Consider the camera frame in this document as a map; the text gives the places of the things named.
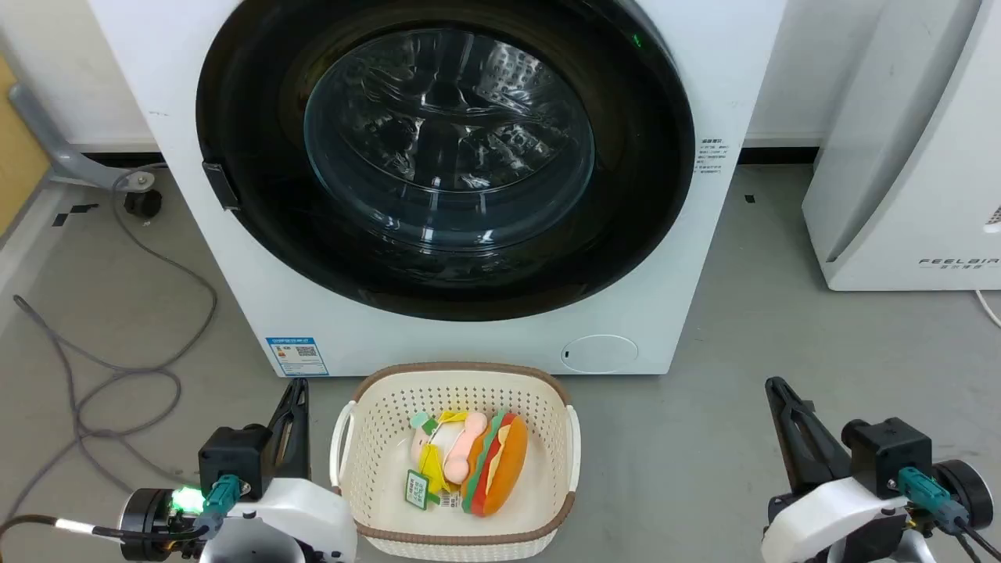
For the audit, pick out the yellow wooden panel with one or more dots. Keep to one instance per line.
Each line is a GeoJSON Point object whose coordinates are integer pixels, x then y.
{"type": "Point", "coordinates": [16, 156]}

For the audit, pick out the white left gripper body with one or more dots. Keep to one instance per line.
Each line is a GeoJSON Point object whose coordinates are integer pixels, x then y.
{"type": "Point", "coordinates": [301, 520]}

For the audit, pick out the oval drain filter cover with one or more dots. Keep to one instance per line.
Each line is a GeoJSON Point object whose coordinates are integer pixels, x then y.
{"type": "Point", "coordinates": [600, 353]}

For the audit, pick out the white front-load washing machine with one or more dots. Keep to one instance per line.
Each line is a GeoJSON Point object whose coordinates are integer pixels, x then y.
{"type": "Point", "coordinates": [235, 258]}

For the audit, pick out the cream perforated laundry basket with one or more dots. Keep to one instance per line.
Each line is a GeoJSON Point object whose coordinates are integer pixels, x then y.
{"type": "Point", "coordinates": [375, 438]}

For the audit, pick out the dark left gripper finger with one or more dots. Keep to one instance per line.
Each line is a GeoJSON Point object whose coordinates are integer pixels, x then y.
{"type": "Point", "coordinates": [280, 442]}
{"type": "Point", "coordinates": [300, 438]}

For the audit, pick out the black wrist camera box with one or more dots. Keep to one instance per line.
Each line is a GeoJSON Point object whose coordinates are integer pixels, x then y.
{"type": "Point", "coordinates": [891, 453]}
{"type": "Point", "coordinates": [232, 461]}

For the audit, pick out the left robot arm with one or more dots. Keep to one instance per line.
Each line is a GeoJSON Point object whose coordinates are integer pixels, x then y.
{"type": "Point", "coordinates": [148, 520]}

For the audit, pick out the white air purifier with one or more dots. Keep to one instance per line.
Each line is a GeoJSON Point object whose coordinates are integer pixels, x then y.
{"type": "Point", "coordinates": [899, 172]}

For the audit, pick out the green paper hang tag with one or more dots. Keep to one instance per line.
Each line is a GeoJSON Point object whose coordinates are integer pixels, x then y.
{"type": "Point", "coordinates": [417, 489]}

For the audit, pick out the black round glass washer door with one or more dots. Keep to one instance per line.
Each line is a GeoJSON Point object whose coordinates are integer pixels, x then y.
{"type": "Point", "coordinates": [446, 148]}

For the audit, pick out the pink and yellow plush doll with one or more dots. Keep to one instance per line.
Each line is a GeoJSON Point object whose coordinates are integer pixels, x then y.
{"type": "Point", "coordinates": [447, 450]}

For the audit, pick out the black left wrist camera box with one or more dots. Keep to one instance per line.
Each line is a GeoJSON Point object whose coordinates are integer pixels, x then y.
{"type": "Point", "coordinates": [232, 461]}

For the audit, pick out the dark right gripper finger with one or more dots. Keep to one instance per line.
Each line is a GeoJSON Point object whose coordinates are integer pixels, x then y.
{"type": "Point", "coordinates": [798, 450]}
{"type": "Point", "coordinates": [825, 446]}

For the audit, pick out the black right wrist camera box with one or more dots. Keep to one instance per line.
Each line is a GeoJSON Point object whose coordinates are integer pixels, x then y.
{"type": "Point", "coordinates": [891, 453]}

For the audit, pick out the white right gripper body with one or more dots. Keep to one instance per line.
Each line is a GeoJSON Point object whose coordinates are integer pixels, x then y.
{"type": "Point", "coordinates": [829, 520]}

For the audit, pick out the hamburger plush toy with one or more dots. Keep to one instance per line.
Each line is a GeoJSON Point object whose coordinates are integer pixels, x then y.
{"type": "Point", "coordinates": [500, 465]}

